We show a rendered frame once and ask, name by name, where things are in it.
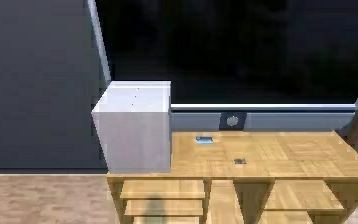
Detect small blue flat object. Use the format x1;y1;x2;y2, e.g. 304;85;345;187
195;136;214;145

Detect wooden desk with shelves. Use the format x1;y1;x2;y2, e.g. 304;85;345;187
106;130;358;224

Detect dark window with white frame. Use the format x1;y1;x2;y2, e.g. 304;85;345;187
86;0;358;112

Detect white box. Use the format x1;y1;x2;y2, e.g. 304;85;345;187
91;80;172;175

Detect black square with grey disc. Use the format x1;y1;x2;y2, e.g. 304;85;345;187
219;111;248;132

